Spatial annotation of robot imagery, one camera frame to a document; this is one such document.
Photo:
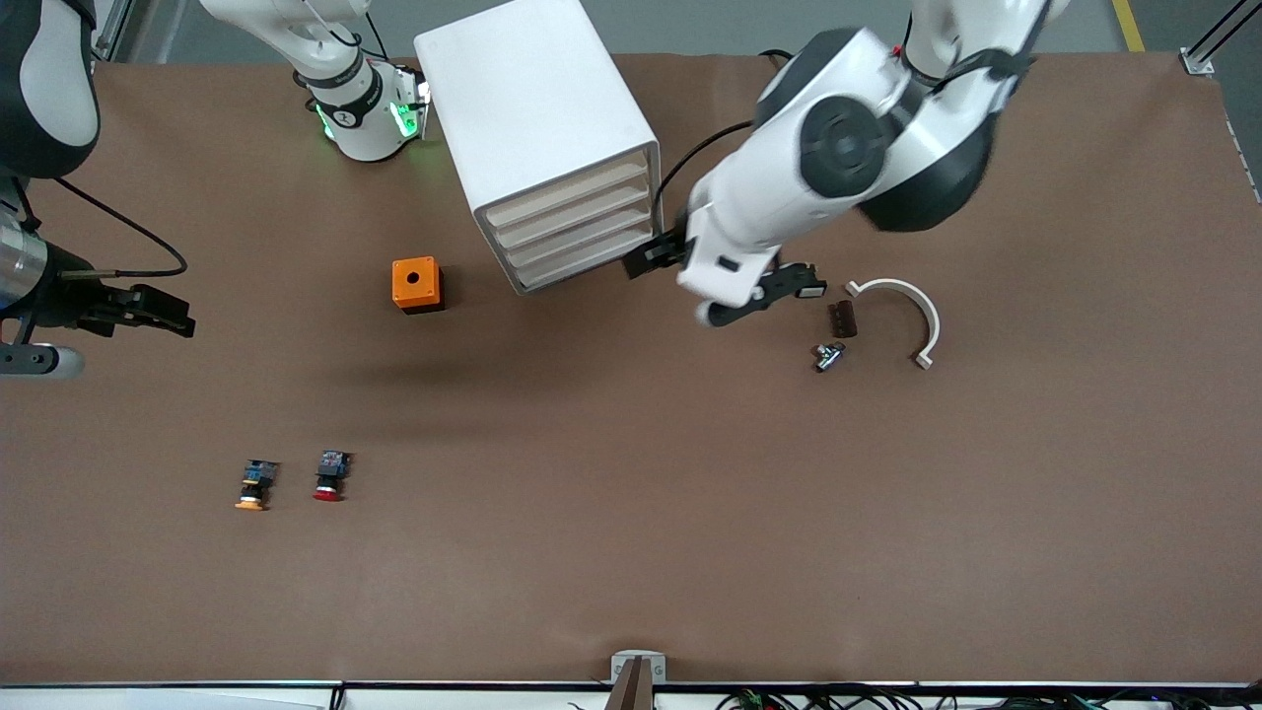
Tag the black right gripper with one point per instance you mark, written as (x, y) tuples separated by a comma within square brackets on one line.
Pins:
[(67, 292)]

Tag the red mushroom push button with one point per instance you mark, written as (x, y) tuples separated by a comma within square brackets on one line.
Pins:
[(330, 468)]

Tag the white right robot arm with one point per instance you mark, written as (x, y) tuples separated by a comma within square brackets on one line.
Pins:
[(355, 108)]

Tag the brown terminal block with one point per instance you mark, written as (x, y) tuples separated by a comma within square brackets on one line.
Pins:
[(843, 319)]

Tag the white curved plastic clamp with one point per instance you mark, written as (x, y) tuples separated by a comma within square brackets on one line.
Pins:
[(927, 316)]

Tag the black white square switch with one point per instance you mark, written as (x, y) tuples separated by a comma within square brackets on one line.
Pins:
[(813, 291)]

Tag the orange mushroom push button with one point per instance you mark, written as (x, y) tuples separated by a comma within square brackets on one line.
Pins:
[(258, 478)]

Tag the aluminium frame bar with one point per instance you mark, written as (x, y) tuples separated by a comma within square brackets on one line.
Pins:
[(116, 25), (1208, 49)]

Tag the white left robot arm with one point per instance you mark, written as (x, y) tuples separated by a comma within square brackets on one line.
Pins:
[(749, 197)]

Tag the grey metal bracket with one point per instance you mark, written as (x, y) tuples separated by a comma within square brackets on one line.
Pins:
[(619, 669)]

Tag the orange box with hole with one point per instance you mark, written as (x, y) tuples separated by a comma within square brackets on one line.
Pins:
[(424, 291)]

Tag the small silver blue connector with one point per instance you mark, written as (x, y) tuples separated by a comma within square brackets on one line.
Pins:
[(826, 357)]

